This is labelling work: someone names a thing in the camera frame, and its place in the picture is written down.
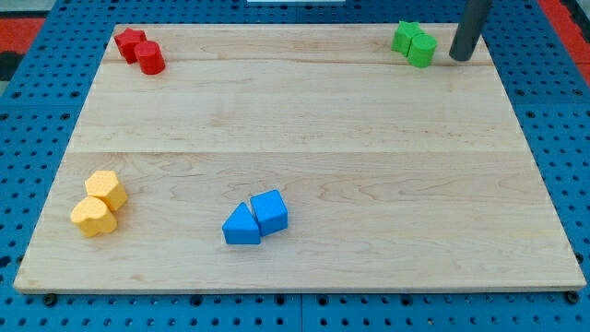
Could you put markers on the blue triangle block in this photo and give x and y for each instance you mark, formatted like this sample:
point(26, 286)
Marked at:
point(240, 227)

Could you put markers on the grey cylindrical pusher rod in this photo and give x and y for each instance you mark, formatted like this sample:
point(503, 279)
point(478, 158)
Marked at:
point(469, 29)

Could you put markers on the light wooden board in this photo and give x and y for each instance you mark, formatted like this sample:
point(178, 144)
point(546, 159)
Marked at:
point(396, 179)

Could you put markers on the green cylinder block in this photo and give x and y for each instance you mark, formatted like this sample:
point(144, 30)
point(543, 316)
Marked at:
point(421, 50)

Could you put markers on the red cylinder block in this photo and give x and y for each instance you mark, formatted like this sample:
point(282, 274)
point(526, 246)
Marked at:
point(148, 55)

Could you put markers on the yellow heart block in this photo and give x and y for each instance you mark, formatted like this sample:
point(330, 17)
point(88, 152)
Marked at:
point(92, 217)

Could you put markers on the yellow hexagon block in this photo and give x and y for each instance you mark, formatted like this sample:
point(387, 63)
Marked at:
point(106, 186)

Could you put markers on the green star block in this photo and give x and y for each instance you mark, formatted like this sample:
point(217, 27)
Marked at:
point(403, 36)

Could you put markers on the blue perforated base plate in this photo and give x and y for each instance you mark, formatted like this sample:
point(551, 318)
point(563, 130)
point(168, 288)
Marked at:
point(44, 97)

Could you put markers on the blue cube block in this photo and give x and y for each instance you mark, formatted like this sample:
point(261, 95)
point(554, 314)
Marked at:
point(270, 212)

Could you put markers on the red star block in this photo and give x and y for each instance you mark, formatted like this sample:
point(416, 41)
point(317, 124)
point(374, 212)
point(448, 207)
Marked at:
point(126, 42)

